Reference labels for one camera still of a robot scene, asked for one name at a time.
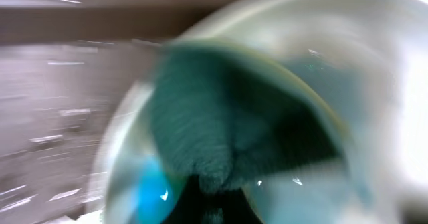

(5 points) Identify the green scrubbing sponge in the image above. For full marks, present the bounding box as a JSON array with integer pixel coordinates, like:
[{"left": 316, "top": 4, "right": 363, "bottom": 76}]
[{"left": 149, "top": 39, "right": 348, "bottom": 194}]

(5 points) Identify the white plate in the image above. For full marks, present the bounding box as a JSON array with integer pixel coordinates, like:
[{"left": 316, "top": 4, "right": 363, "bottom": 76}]
[{"left": 92, "top": 0, "right": 427, "bottom": 223}]

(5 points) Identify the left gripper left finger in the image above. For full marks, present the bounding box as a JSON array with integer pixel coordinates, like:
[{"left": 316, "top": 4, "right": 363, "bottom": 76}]
[{"left": 163, "top": 176, "right": 213, "bottom": 224}]

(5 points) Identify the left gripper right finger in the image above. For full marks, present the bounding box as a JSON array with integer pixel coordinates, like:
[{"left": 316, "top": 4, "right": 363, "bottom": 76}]
[{"left": 213, "top": 189, "right": 262, "bottom": 224}]

